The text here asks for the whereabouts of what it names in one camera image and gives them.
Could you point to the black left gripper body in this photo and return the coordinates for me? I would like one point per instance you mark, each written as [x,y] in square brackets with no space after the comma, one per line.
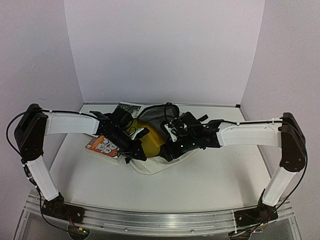
[126,149]

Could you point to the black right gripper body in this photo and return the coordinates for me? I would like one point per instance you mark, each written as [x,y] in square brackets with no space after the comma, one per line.
[172,152]

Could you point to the beige canvas student bag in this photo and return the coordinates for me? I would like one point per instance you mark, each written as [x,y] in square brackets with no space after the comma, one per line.
[155,115]

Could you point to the yellow hardcover book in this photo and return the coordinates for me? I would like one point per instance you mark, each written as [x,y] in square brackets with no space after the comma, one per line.
[151,142]

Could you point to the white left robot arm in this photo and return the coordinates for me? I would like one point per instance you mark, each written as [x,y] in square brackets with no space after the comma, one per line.
[27,134]

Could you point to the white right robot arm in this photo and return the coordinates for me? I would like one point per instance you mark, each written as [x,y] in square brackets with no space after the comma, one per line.
[281,133]

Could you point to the white Singularity book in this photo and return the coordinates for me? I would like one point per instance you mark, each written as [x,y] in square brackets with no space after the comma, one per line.
[133,108]

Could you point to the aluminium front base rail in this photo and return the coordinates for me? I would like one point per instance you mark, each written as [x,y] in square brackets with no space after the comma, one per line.
[164,224]

